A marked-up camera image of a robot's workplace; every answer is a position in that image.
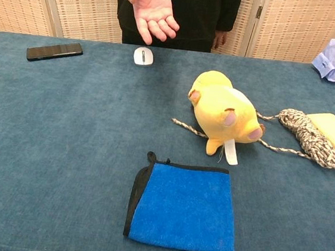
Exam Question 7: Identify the person in black sweater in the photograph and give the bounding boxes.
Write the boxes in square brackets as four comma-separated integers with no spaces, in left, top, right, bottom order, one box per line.
[113,0,245,56]

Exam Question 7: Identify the yellow plush toy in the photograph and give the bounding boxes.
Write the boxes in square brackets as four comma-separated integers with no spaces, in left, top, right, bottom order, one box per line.
[181,68,271,169]

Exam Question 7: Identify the person's open palm hand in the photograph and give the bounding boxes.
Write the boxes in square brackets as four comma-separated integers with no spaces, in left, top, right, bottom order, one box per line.
[119,0,183,49]

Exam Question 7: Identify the blue microfiber cloth black trim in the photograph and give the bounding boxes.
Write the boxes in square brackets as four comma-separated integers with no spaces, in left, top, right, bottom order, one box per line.
[122,149,245,251]

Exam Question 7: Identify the person's hanging hand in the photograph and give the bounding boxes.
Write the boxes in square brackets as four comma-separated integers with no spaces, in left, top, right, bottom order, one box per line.
[212,30,228,51]

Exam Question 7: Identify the white computer mouse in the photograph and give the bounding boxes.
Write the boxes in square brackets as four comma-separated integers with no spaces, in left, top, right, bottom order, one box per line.
[132,46,153,67]

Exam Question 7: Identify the yellow sponge block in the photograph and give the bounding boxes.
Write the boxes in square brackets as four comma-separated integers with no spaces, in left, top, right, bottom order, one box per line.
[302,110,335,156]

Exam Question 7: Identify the beige brown braided rope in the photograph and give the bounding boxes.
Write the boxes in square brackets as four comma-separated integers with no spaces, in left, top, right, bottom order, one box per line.
[167,96,335,170]

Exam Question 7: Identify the woven folding screen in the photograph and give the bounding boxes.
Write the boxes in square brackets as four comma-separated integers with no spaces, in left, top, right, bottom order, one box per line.
[0,0,335,71]

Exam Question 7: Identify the teal table cloth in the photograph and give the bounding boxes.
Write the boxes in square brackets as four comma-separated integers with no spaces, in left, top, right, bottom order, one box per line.
[0,30,335,251]

